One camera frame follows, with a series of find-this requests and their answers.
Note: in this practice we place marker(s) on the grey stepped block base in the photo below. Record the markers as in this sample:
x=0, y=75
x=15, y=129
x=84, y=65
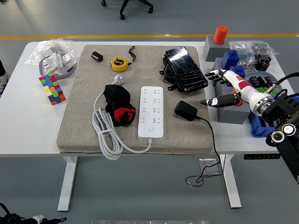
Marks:
x=231, y=115

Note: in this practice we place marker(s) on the orange cylinder peg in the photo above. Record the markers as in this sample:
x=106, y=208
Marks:
x=240, y=103
x=220, y=35

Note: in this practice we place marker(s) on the blue plastic bin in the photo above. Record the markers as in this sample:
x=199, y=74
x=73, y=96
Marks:
x=257, y=128

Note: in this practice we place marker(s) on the dark brown cylindrical capacitor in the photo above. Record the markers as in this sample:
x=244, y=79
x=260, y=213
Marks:
x=97, y=56

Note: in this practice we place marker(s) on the black-white left robot hand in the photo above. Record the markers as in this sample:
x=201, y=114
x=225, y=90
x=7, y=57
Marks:
x=50, y=220

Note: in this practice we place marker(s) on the grey-brown fabric mat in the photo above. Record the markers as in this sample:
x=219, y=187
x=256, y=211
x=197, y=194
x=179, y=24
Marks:
x=88, y=93

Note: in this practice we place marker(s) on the black office chair base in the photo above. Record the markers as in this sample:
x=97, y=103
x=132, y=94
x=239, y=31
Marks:
x=125, y=5

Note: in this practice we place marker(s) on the black smartphone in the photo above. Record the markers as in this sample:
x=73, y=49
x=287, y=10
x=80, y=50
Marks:
x=184, y=65

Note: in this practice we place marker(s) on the clear bag of blue parts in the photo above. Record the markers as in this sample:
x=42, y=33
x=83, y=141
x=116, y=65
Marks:
x=243, y=54

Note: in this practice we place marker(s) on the black cloth pouch red trim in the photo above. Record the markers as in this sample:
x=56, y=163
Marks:
x=116, y=98

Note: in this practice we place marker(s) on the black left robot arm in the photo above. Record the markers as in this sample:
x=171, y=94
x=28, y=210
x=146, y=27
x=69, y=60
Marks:
x=11, y=219

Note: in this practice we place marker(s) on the small black capacitors heap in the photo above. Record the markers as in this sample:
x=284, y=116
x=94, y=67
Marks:
x=262, y=63

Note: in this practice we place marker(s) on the clear plastic bag white parts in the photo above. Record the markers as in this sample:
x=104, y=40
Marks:
x=50, y=45

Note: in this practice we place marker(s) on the large black capacitor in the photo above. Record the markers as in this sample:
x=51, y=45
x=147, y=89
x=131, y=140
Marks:
x=262, y=80
x=271, y=80
x=253, y=80

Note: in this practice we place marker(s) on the black plastic phone holder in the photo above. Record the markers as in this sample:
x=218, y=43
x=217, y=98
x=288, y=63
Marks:
x=169, y=74

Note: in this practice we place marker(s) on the blue-grey plate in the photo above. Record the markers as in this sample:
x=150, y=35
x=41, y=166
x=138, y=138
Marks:
x=261, y=74

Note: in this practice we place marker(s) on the white wall socket panel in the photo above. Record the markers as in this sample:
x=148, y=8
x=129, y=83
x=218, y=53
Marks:
x=69, y=58
x=51, y=62

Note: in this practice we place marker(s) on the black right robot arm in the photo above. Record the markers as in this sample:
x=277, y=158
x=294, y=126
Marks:
x=285, y=137

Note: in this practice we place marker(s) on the small grey block base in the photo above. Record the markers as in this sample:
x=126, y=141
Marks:
x=213, y=52

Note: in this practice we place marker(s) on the green plastic connectors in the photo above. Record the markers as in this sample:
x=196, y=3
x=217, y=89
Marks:
x=262, y=89

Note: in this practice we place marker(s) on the silver floor outlet plate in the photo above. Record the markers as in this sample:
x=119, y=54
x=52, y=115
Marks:
x=210, y=166

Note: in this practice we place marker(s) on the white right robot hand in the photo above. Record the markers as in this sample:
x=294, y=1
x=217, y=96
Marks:
x=243, y=86

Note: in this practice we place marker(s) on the black table control panel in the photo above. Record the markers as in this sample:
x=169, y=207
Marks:
x=261, y=156

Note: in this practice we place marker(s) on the white table leg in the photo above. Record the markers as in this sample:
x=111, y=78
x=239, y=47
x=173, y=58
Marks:
x=231, y=186
x=66, y=186

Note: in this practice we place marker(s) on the multicolour puzzle cube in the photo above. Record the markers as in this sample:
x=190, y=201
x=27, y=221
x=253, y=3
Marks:
x=52, y=88

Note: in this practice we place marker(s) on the blue plastic block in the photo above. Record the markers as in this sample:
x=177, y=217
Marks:
x=238, y=70
x=230, y=59

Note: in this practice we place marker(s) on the clear bag of grey parts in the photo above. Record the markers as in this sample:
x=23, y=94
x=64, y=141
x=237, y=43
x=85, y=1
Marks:
x=264, y=47

